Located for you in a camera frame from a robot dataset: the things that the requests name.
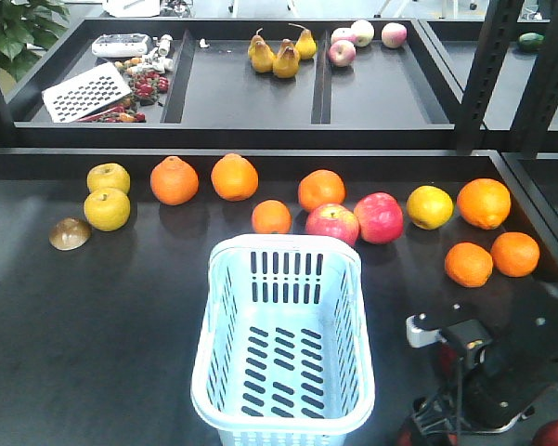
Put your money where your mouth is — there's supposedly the brown half shell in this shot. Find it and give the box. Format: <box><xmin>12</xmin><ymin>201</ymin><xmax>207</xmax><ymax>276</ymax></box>
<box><xmin>48</xmin><ymin>217</ymin><xmax>92</xmax><ymax>251</ymax></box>

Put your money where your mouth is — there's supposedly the small orange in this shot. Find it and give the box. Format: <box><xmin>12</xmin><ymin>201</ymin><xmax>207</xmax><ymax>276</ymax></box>
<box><xmin>444</xmin><ymin>242</ymin><xmax>494</xmax><ymax>288</ymax></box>
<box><xmin>490</xmin><ymin>231</ymin><xmax>540</xmax><ymax>278</ymax></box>

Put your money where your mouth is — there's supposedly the yellow round fruit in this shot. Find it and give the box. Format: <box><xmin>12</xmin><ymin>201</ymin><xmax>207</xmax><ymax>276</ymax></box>
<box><xmin>407</xmin><ymin>185</ymin><xmax>454</xmax><ymax>230</ymax></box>

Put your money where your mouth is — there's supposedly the white perforated grater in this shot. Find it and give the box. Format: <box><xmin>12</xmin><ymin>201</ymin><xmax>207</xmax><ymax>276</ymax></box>
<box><xmin>42</xmin><ymin>62</ymin><xmax>132</xmax><ymax>124</ymax></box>

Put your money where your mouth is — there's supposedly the light blue plastic basket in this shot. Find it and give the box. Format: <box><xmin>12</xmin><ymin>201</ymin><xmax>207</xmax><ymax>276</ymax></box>
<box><xmin>190</xmin><ymin>234</ymin><xmax>375</xmax><ymax>445</ymax></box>

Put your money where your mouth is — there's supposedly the pink red apple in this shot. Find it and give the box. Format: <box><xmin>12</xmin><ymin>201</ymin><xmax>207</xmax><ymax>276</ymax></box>
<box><xmin>305</xmin><ymin>203</ymin><xmax>360</xmax><ymax>246</ymax></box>

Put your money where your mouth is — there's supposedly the small orange right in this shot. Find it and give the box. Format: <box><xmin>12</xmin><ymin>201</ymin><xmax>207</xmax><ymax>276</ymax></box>
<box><xmin>490</xmin><ymin>231</ymin><xmax>540</xmax><ymax>278</ymax></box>

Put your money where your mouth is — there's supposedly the black upright post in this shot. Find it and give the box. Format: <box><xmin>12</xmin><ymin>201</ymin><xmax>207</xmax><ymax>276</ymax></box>
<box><xmin>509</xmin><ymin>2</ymin><xmax>558</xmax><ymax>158</ymax></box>
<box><xmin>454</xmin><ymin>0</ymin><xmax>523</xmax><ymax>155</ymax></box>

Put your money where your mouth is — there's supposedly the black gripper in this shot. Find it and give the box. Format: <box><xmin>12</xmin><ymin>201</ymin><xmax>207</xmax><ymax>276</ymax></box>
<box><xmin>398</xmin><ymin>304</ymin><xmax>537</xmax><ymax>445</ymax></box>

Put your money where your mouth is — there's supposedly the small orange left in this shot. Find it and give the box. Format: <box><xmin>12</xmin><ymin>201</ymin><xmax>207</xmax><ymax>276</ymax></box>
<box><xmin>444</xmin><ymin>242</ymin><xmax>494</xmax><ymax>288</ymax></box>

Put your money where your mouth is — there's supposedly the black upright post right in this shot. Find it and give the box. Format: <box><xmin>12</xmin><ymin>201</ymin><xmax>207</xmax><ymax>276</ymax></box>
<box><xmin>509</xmin><ymin>2</ymin><xmax>558</xmax><ymax>158</ymax></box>

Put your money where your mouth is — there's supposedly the black upright post left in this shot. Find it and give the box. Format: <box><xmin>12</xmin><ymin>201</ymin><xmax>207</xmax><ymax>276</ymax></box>
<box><xmin>454</xmin><ymin>0</ymin><xmax>523</xmax><ymax>155</ymax></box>

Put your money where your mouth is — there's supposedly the potted green plant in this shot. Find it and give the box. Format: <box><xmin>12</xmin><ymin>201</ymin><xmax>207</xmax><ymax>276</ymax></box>
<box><xmin>0</xmin><ymin>0</ymin><xmax>69</xmax><ymax>81</ymax></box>

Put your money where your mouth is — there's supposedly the dark red apple front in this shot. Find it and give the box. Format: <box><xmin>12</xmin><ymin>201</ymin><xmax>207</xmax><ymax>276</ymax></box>
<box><xmin>531</xmin><ymin>419</ymin><xmax>558</xmax><ymax>446</ymax></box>

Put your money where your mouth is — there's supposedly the large orange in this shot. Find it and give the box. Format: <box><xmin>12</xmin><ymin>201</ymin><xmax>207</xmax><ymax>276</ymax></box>
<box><xmin>456</xmin><ymin>178</ymin><xmax>512</xmax><ymax>230</ymax></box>

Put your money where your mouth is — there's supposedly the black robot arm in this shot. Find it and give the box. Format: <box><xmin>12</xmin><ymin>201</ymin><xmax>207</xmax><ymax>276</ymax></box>
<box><xmin>396</xmin><ymin>282</ymin><xmax>558</xmax><ymax>445</ymax></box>

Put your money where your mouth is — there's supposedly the red apple left tray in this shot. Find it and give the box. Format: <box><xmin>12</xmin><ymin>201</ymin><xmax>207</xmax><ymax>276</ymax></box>
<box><xmin>354</xmin><ymin>192</ymin><xmax>404</xmax><ymax>244</ymax></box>

